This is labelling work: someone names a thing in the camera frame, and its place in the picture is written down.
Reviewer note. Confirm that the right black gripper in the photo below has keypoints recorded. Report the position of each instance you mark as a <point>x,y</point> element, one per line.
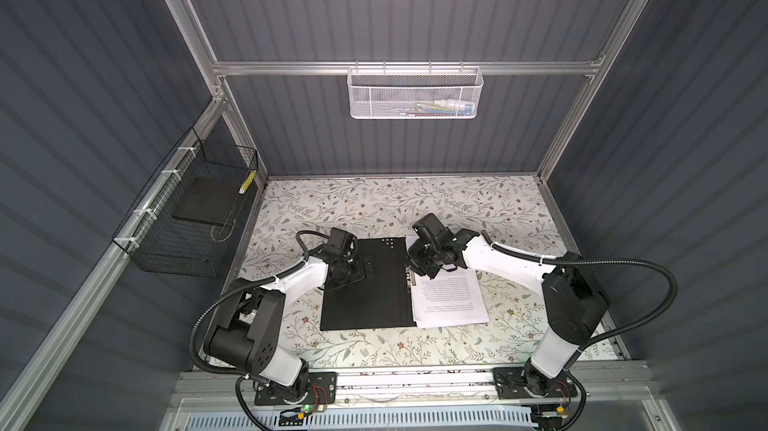
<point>411,258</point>

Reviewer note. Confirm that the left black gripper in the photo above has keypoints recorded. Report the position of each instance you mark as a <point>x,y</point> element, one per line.
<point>358,273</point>

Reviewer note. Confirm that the red folder black inside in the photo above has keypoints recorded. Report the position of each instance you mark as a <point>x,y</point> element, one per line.
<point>381,302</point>

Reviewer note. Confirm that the printed paper sheet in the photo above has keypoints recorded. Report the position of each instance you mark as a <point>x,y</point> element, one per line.
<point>450,299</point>

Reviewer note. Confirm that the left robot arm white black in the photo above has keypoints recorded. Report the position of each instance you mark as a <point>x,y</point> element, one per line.
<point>239,333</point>

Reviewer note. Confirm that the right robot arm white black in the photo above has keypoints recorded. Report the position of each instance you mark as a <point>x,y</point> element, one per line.
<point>574,301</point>

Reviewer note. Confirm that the pens in white basket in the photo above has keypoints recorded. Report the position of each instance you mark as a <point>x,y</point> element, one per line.
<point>455,108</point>

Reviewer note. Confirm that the yellow green marker pen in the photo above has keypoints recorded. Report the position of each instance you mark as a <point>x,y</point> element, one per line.
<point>247,182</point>

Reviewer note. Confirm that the black pad in basket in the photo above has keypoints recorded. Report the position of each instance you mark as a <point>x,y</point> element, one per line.
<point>209,201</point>

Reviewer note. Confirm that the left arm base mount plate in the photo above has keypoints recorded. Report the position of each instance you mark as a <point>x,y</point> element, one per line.
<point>311,388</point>

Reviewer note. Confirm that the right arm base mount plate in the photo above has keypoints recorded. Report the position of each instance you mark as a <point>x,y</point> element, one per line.
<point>519,382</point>

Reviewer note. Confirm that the white wire mesh basket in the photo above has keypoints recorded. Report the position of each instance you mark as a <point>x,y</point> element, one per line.
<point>374,93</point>

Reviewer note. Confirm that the aluminium front rail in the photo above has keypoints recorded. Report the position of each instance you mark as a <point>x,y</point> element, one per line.
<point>603,380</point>

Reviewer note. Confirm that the black wire mesh basket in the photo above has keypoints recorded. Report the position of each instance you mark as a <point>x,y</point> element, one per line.
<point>157,243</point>

